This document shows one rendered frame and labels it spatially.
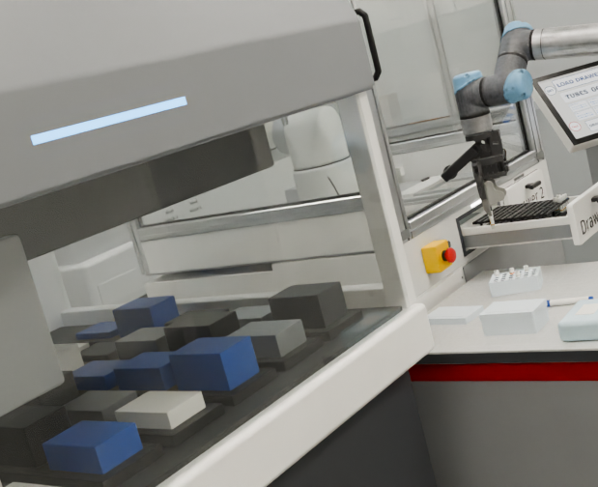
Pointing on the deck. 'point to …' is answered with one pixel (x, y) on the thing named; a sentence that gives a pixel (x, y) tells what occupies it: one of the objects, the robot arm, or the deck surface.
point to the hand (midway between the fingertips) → (487, 211)
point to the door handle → (370, 42)
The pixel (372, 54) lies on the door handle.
